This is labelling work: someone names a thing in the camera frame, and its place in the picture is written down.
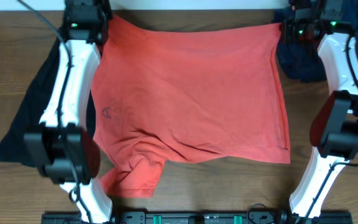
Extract red orange t-shirt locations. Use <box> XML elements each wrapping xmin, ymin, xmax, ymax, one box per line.
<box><xmin>91</xmin><ymin>16</ymin><xmax>290</xmax><ymax>198</ymax></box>

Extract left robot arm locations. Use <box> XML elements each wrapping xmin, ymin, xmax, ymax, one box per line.
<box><xmin>21</xmin><ymin>0</ymin><xmax>119</xmax><ymax>223</ymax></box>

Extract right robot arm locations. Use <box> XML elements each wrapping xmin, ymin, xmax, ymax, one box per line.
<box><xmin>272</xmin><ymin>1</ymin><xmax>358</xmax><ymax>223</ymax></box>

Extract folded navy blue clothes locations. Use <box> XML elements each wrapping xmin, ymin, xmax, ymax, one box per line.
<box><xmin>277</xmin><ymin>0</ymin><xmax>358</xmax><ymax>83</ymax></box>

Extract black t-shirt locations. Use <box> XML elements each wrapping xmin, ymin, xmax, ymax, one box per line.
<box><xmin>0</xmin><ymin>27</ymin><xmax>101</xmax><ymax>168</ymax></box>

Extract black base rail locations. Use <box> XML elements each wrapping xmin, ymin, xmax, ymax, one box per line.
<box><xmin>40</xmin><ymin>206</ymin><xmax>353</xmax><ymax>224</ymax></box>

